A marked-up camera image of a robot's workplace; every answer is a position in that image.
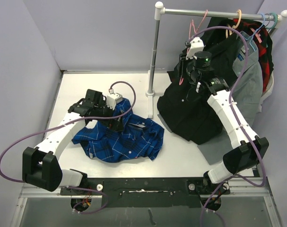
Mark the red plaid hanging shirt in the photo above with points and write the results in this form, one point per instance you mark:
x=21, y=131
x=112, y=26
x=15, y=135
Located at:
x=265, y=58

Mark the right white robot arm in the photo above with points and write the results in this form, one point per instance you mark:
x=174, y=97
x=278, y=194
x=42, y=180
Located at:
x=248, y=148

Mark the grey hanging shirt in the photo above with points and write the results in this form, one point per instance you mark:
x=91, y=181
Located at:
x=228, y=61

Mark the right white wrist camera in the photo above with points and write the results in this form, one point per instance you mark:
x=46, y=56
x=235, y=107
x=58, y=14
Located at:
x=193, y=46

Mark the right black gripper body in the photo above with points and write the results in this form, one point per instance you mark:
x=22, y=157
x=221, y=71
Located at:
x=192, y=74

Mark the pink wire hanger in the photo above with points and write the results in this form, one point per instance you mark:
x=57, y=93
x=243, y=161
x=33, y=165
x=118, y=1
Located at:
x=195, y=30

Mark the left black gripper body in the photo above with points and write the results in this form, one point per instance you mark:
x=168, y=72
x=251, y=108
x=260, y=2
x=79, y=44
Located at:
x=104, y=111

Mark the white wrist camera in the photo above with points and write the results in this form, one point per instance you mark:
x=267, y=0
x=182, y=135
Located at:
x=112, y=99
x=193, y=46

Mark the white hanging garment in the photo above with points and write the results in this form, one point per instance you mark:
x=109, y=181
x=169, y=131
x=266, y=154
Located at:
x=267, y=92

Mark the blue hanger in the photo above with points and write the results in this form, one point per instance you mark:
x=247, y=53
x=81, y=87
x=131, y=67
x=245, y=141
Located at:
x=254, y=33

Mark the teal hanger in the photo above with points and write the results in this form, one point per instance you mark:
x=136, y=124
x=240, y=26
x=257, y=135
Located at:
x=273, y=21

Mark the metal clothes rack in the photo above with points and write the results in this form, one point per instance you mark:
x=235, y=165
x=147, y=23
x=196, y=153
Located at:
x=160, y=10

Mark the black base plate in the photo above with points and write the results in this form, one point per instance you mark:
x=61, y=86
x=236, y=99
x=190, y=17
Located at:
x=149, y=192

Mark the black hanging shirt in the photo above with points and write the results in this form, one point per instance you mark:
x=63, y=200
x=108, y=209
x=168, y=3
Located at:
x=182, y=112

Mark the blue plaid shirt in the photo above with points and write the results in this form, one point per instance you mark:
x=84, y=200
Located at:
x=140, y=137

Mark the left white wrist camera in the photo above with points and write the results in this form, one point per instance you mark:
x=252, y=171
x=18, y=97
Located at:
x=112, y=99

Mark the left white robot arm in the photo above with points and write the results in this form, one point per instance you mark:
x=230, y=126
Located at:
x=40, y=165

